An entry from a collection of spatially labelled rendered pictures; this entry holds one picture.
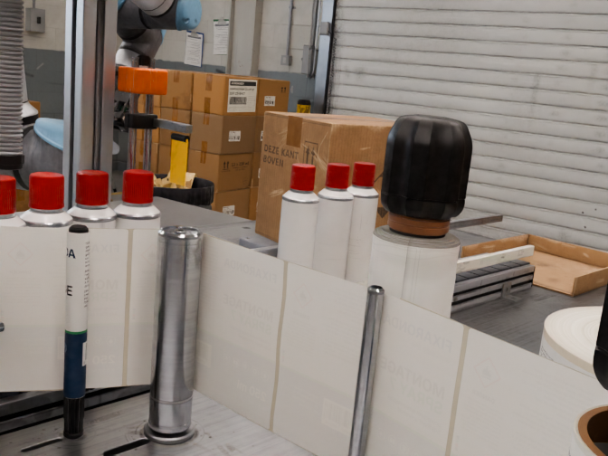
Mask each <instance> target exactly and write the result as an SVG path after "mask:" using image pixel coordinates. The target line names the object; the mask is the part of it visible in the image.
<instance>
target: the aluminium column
mask: <svg viewBox="0 0 608 456"><path fill-rule="evenodd" d="M117 20H118V0H101V4H100V92H99V138H98V161H97V170H99V171H104V172H107V173H108V174H109V203H108V204H107V206H108V207H109V208H110V198H111V172H112V147H113V121H114V96H115V70H116V45H117ZM96 23H97V0H66V29H65V73H64V117H63V161H62V174H63V175H64V207H63V208H62V210H64V211H65V212H66V213H67V212H68V211H69V210H70V209H71V208H72V207H73V206H74V205H76V204H77V203H75V199H76V173H77V172H78V171H81V170H93V149H94V123H95V63H96Z"/></svg>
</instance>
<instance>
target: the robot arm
mask: <svg viewBox="0 0 608 456"><path fill-rule="evenodd" d="M201 16H202V6H201V2H200V0H118V20H117V34H118V35H119V37H120V38H121V39H122V40H123V42H122V44H121V45H120V47H119V50H118V52H117V54H116V70H115V96H114V121H113V130H116V131H119V132H121V131H123V132H127V133H128V128H126V127H125V126H124V119H125V113H126V112H129V100H130V92H124V91H119V90H118V80H119V66H128V67H131V57H137V56H139V55H145V56H150V58H151V59H154V58H155V56H156V54H157V51H158V49H159V47H160V45H161V44H162V42H163V40H164V37H165V34H166V30H177V31H182V30H193V29H195V28H196V27H197V26H198V25H199V23H200V21H201ZM22 66H23V67H24V65H22ZM22 71H23V72H24V68H23V69H22ZM22 76H24V77H23V78H22V81H24V82H23V83H22V85H23V87H22V90H24V91H23V92H22V94H23V97H22V99H24V100H23V101H21V102H22V103H23V106H21V107H23V110H21V111H22V112H23V115H21V116H23V118H22V119H21V120H22V121H23V123H22V124H21V125H23V127H22V128H21V129H22V130H23V132H21V133H22V134H23V136H22V137H21V138H22V139H23V141H21V142H23V145H22V146H21V147H23V149H22V150H21V151H23V154H24V164H23V168H22V169H19V170H0V175H4V176H12V177H14V178H15V180H16V189H21V190H27V191H29V175H30V174H31V173H36V172H53V173H59V174H62V161H63V120H62V119H48V118H39V114H38V110H37V109H36V108H35V107H33V106H32V105H31V104H30V103H29V102H28V98H27V89H26V81H25V73H23V74H22ZM118 152H119V145H118V144H117V143H116V142H114V140H113V147H112V155H117V154H118Z"/></svg>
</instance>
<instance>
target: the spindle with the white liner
mask: <svg viewBox="0 0 608 456"><path fill-rule="evenodd" d="M471 155H472V140H471V136H470V132H469V129H468V127H467V125H466V124H465V123H464V122H462V121H459V120H457V119H451V118H446V117H440V116H432V115H420V114H414V115H403V116H401V117H399V118H398V119H397V120H396V122H395V123H394V124H393V126H392V128H391V130H390V132H389V134H388V137H387V141H386V150H385V164H384V172H383V180H382V189H381V204H382V206H383V207H384V209H385V210H386V211H388V212H389V214H388V221H387V225H383V226H380V227H377V228H375V230H374V231H373V242H372V251H371V259H370V264H369V272H368V282H367V287H369V286H371V285H378V286H381V287H383V289H384V290H385V294H387V295H390V296H393V297H395V298H398V299H400V298H401V299H405V300H408V301H410V302H412V303H414V304H416V305H418V306H421V307H423V308H426V309H429V310H431V311H434V312H436V313H438V314H441V315H443V316H445V317H447V318H450V316H451V301H452V295H453V290H454V284H455V279H456V268H457V261H458V256H459V250H460V246H461V243H460V240H459V239H458V238H457V237H456V236H454V235H453V234H451V233H448V231H449V228H450V226H449V225H450V221H451V218H452V217H457V216H458V215H459V214H460V213H461V212H462V210H463V208H464V205H465V199H466V193H467V186H468V180H469V173H470V162H471Z"/></svg>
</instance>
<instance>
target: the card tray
mask: <svg viewBox="0 0 608 456"><path fill-rule="evenodd" d="M526 245H533V246H535V248H534V253H533V255H532V256H528V257H525V258H521V259H518V260H522V261H527V262H530V264H531V265H535V267H536V268H535V273H534V279H533V284H532V285H534V286H537V287H540V288H543V289H546V290H552V291H555V292H558V293H562V294H565V295H567V296H571V297H574V296H577V295H580V294H582V293H585V292H587V291H590V290H595V289H597V288H600V287H602V286H605V285H607V282H608V252H600V251H597V250H593V249H589V248H585V247H582V246H577V245H573V244H570V243H566V242H560V241H555V240H551V239H547V238H544V237H540V236H536V235H532V234H523V235H519V236H514V237H508V238H504V239H499V240H495V241H489V242H481V243H476V244H472V245H466V246H462V248H461V258H463V257H468V256H472V255H477V254H481V253H485V252H487V253H493V252H500V251H505V250H508V249H513V248H517V247H521V246H526Z"/></svg>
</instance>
